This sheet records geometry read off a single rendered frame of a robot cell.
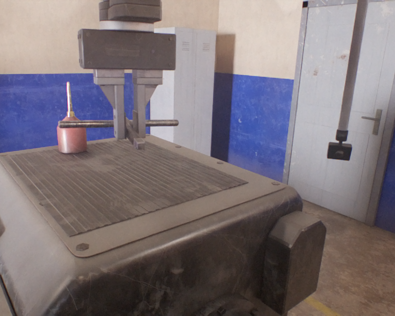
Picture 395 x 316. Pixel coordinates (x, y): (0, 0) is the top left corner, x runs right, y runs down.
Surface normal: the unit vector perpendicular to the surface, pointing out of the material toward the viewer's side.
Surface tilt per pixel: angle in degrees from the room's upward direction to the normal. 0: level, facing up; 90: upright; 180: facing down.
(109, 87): 90
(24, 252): 45
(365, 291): 0
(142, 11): 90
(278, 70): 90
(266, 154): 90
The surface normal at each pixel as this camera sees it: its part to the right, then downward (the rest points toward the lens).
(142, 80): 0.40, 0.28
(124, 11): -0.69, 0.18
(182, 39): 0.63, 0.25
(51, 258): -0.52, -0.56
